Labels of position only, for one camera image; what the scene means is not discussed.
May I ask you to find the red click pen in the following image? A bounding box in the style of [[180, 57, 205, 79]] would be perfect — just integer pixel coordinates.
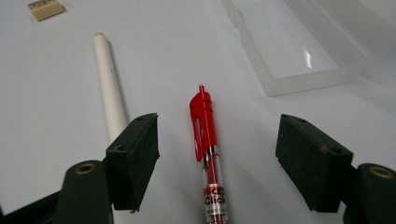
[[189, 84, 233, 224]]

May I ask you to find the beige eraser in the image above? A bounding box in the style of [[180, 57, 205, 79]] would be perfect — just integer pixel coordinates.
[[27, 0, 66, 22]]

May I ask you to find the white pen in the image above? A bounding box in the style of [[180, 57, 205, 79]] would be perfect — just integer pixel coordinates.
[[93, 31, 129, 145]]

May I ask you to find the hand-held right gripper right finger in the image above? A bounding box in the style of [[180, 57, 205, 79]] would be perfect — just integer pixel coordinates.
[[275, 113, 354, 214]]

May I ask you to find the clear plastic pencil case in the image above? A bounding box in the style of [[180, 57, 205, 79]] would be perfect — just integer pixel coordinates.
[[219, 0, 396, 98]]

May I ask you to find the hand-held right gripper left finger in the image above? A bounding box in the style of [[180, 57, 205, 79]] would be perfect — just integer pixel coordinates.
[[105, 112, 161, 213]]

